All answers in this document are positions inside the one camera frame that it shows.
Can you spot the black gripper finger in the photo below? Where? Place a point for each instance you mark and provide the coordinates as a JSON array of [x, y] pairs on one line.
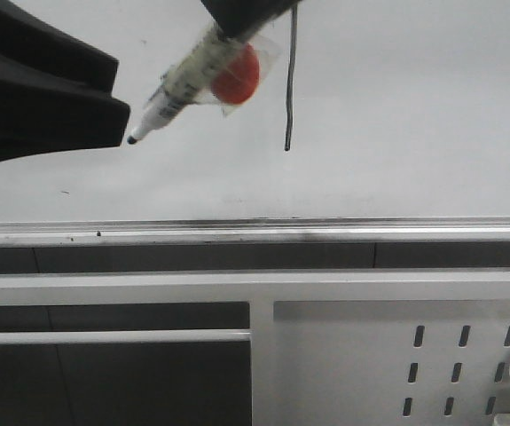
[[44, 113], [238, 18], [34, 43]]

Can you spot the white taped black whiteboard marker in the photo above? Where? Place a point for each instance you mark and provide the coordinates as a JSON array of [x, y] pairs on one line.
[[218, 70]]

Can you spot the white whiteboard with aluminium frame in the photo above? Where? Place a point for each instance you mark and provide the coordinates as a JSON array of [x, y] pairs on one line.
[[394, 123]]

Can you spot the grey perforated stand panel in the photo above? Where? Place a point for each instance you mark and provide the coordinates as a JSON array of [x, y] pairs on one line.
[[390, 333]]

